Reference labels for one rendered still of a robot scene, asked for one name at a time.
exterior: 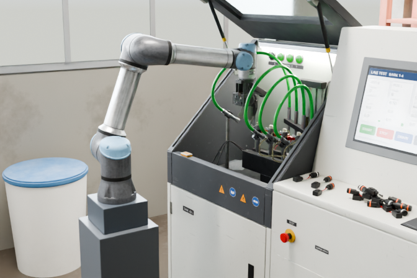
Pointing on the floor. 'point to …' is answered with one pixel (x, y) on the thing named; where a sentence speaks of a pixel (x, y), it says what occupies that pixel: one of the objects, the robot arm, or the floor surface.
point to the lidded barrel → (46, 213)
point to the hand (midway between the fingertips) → (249, 122)
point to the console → (401, 244)
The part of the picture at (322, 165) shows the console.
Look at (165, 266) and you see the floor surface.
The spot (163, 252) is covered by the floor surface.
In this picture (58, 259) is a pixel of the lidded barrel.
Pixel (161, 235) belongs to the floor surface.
